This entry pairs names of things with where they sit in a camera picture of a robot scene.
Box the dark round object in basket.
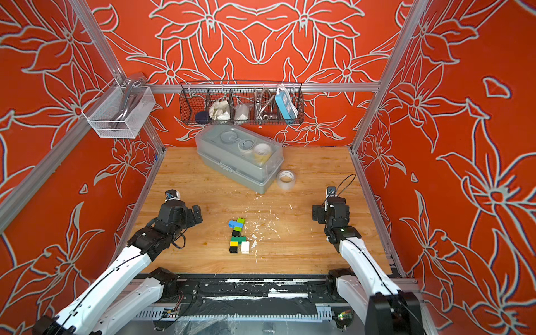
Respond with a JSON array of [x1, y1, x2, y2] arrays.
[[195, 110, 212, 125]]

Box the aluminium frame post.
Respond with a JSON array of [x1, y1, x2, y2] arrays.
[[70, 1, 166, 155], [350, 0, 429, 155]]

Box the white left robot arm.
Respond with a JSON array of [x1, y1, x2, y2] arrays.
[[32, 199, 203, 334]]

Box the aluminium frame post left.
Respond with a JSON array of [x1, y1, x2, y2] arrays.
[[70, 1, 166, 155]]

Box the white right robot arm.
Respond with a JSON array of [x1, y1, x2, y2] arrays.
[[312, 195, 426, 334]]

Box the yellow tape roll in box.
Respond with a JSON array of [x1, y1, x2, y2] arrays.
[[253, 143, 272, 165]]

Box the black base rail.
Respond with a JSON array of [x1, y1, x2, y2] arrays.
[[149, 274, 350, 319]]

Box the clear tape roll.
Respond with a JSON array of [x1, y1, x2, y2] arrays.
[[276, 170, 297, 191]]

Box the black wire basket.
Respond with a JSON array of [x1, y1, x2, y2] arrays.
[[179, 80, 305, 126]]

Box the white crumpled cloth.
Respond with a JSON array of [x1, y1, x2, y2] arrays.
[[209, 100, 231, 121]]

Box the white cup in basket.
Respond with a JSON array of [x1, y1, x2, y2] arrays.
[[234, 103, 251, 125]]

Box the grey plastic storage box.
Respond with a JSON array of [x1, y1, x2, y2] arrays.
[[195, 124, 284, 194]]

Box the aluminium frame post right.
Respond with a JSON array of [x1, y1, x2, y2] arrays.
[[350, 0, 429, 155]]

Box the white lego brick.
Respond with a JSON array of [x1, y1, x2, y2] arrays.
[[240, 241, 250, 254]]

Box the clear acrylic wall bin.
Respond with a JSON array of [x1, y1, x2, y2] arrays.
[[82, 75, 156, 139]]

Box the dark green lego brick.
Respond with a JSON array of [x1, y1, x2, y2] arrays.
[[230, 237, 248, 245]]

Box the white slotted cable duct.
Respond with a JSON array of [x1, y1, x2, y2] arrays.
[[131, 306, 334, 322]]

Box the metal tongs in basket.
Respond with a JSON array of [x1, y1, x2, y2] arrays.
[[254, 89, 277, 121]]

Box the aluminium rear crossbar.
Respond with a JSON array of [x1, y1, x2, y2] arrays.
[[149, 82, 380, 94]]

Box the blue long lego brick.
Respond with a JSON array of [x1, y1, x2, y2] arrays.
[[228, 220, 244, 230]]

